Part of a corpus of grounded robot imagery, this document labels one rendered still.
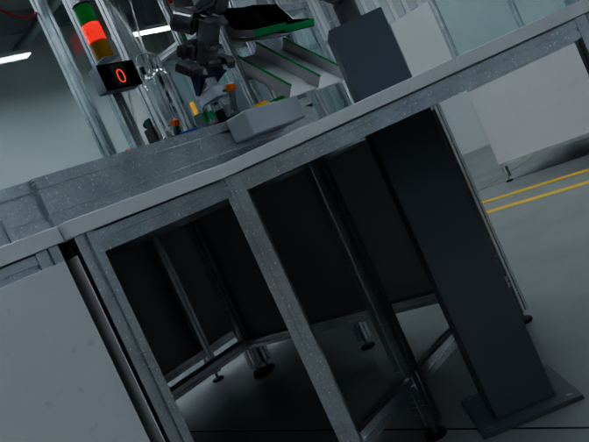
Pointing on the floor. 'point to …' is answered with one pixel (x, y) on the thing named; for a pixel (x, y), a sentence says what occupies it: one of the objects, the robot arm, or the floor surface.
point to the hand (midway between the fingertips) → (204, 82)
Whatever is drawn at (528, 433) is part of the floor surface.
